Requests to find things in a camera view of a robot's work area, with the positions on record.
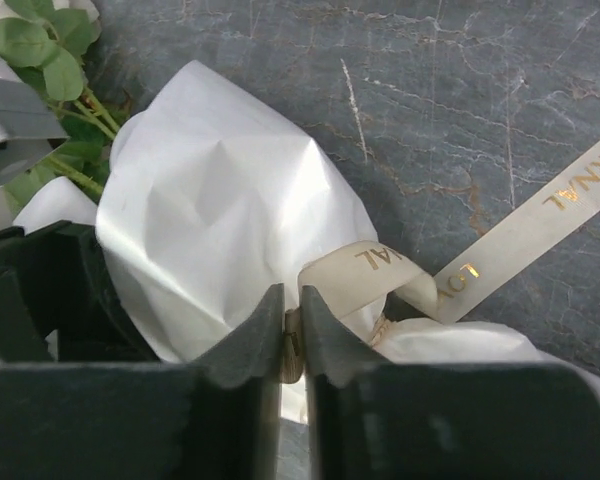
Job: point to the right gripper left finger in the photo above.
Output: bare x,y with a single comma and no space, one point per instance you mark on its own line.
214,418

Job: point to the white wrapping paper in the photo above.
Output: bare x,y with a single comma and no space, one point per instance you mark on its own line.
185,225

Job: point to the pink artificial flower bouquet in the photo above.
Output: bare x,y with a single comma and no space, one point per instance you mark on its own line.
45,43

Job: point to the cream printed ribbon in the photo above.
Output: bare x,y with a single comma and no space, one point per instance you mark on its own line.
326,236

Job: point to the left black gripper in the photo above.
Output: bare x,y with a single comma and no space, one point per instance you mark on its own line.
58,302

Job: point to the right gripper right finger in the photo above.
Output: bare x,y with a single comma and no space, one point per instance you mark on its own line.
370,418

